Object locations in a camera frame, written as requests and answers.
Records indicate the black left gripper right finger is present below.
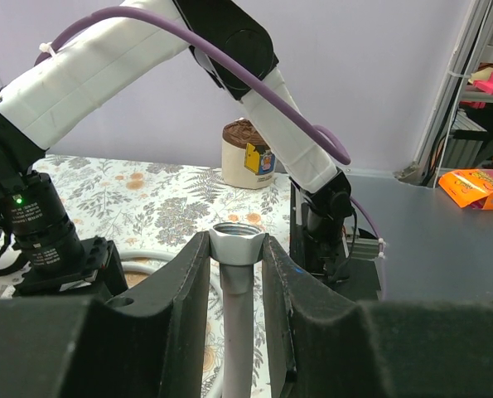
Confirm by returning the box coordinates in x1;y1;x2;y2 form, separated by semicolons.
262;236;493;397

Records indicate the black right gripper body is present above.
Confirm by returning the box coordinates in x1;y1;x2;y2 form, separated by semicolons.
12;236;128;297

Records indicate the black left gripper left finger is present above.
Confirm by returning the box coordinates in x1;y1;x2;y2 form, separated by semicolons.
0;232;210;397

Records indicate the grey shower hose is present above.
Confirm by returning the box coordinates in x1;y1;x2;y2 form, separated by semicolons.
117;221;268;398

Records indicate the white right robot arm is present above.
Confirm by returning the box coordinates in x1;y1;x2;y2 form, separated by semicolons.
0;1;350;276

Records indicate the floral table mat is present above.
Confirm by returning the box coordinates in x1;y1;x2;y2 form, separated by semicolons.
0;155;290;397

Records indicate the orange snack box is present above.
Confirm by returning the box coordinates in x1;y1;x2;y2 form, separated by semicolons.
438;169;493;211

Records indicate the aluminium frame post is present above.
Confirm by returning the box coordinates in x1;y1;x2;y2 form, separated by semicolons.
394;1;493;185

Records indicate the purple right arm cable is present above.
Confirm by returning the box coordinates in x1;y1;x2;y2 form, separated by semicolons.
34;6;390;299

